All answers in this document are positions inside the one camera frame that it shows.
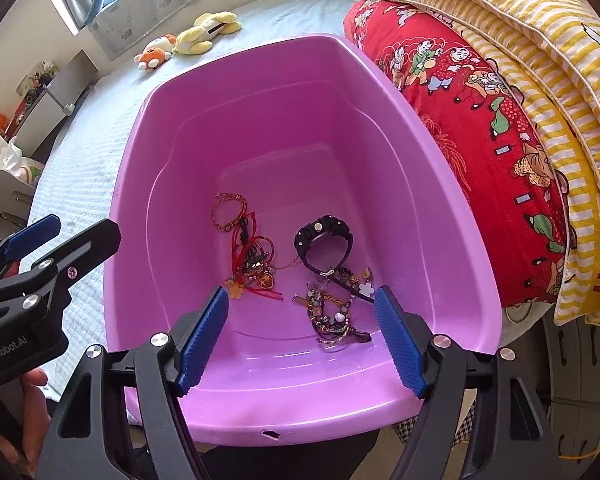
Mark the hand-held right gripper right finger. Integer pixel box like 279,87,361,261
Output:
374,285,551,480

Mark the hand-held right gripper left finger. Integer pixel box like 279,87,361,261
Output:
37,285,230,480

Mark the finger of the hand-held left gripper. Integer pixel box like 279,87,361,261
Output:
0,214,62,286
22,218,122,311

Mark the red string with yellow charm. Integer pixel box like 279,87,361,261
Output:
225,270,286,303

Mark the white and brown beaded bracelet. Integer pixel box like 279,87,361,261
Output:
294,282,353,333

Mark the purple cord bracelet with charms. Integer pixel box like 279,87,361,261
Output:
332,266,377,297

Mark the dark blue cord bracelet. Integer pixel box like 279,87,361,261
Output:
240,247,271,273

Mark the red cord bracelet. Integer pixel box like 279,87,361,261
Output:
230,210,276,271

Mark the thin red gold braided bracelet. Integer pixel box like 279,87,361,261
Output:
211,192,248,233

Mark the black wristwatch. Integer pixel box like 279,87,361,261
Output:
294,215,376,306

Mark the pink plastic basin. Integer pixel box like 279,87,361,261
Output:
101,34,504,447

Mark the person's left hand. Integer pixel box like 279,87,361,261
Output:
20,367,51,476

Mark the grey chair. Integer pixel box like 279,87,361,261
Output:
0,170,36,231

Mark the white plastic bag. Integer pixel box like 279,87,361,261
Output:
0,137,46,183

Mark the houndstooth cloth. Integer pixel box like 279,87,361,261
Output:
392,400,476,446

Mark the row of small desk ornaments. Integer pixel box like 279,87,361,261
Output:
15,60,61,106

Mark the grey desk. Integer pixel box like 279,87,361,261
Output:
10,50,98,158

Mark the grey cabinet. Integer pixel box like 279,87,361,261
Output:
542,305,600,466

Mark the orange mushroom plush toy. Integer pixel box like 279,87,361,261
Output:
134,34,177,72

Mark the yellow plush toy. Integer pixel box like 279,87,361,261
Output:
172,11,243,56

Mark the red printed quilt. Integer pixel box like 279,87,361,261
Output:
342,0,578,306

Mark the yellow striped blanket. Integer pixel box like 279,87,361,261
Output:
352,0,600,351

